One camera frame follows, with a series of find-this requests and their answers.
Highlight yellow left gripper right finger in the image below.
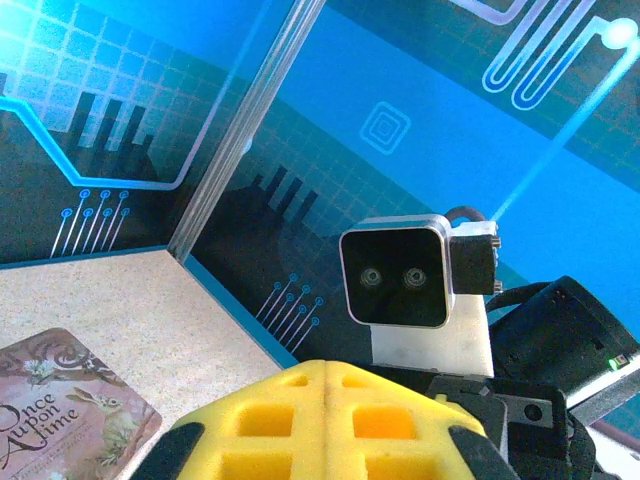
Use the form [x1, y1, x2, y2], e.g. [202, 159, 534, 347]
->
[324, 360, 521, 480]

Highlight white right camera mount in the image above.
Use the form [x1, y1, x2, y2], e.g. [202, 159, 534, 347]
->
[369, 219, 502, 377]

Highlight aluminium frame post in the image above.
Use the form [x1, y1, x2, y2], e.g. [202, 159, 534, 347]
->
[167, 0, 327, 264]

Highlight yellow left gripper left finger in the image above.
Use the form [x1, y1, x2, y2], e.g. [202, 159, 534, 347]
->
[130, 359, 327, 480]

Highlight pink storybook tin box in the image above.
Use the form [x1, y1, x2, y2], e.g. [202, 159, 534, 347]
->
[0, 327, 164, 480]

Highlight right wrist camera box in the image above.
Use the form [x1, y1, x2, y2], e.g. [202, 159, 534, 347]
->
[338, 213, 456, 330]

